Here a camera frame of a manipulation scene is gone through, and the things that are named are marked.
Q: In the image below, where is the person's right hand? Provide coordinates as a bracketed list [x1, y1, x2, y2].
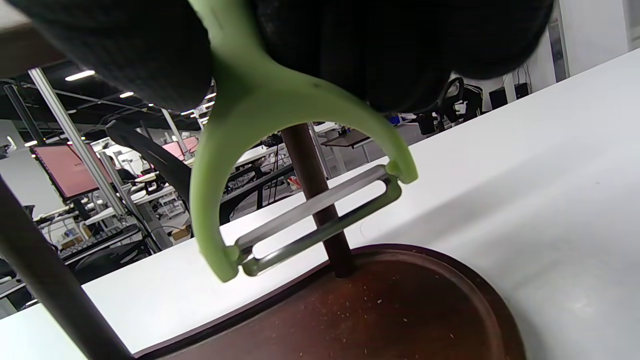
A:
[5, 0, 556, 114]

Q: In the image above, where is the green vegetable scraper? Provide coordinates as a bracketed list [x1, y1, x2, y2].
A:
[188, 0, 419, 284]

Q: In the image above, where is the brown wooden key rack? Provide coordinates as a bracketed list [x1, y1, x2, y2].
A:
[0, 17, 527, 360]

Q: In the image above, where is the monitor with pink screen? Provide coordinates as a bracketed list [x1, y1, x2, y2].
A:
[31, 142, 115, 202]

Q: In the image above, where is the black keyboard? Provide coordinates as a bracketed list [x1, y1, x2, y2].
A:
[56, 224, 142, 262]

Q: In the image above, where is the silver aluminium frame post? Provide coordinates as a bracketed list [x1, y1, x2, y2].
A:
[28, 67, 128, 218]

